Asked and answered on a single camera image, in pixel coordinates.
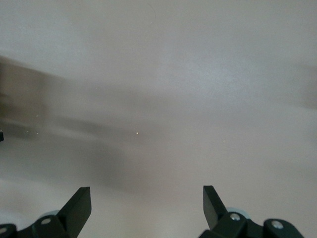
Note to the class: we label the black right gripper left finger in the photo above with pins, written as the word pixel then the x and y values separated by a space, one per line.
pixel 76 210

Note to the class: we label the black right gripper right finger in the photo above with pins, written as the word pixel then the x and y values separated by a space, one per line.
pixel 214 210

